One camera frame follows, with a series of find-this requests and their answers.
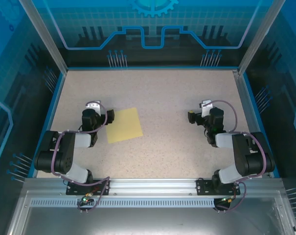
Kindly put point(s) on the yellow paper sheet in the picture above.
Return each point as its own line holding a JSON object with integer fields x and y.
{"x": 124, "y": 126}

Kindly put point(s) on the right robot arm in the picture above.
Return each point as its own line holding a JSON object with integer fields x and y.
{"x": 243, "y": 151}

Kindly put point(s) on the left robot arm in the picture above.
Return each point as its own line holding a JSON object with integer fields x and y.
{"x": 64, "y": 151}

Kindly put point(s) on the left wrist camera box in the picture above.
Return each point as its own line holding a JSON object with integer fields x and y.
{"x": 92, "y": 105}

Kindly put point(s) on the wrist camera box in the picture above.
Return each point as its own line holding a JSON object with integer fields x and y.
{"x": 92, "y": 105}
{"x": 206, "y": 104}

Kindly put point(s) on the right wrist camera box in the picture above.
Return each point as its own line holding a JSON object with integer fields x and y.
{"x": 206, "y": 104}

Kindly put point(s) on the aluminium side rail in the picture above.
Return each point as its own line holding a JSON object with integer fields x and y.
{"x": 244, "y": 98}

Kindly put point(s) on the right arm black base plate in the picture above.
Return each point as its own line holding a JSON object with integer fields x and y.
{"x": 202, "y": 188}

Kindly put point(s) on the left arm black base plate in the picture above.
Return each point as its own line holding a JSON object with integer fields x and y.
{"x": 73, "y": 190}

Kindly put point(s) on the aluminium mounting rail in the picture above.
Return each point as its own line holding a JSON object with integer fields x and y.
{"x": 152, "y": 186}

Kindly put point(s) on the aluminium frame post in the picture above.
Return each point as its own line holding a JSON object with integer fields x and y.
{"x": 259, "y": 36}
{"x": 45, "y": 36}

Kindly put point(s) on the metal frame tray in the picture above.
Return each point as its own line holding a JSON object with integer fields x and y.
{"x": 150, "y": 222}

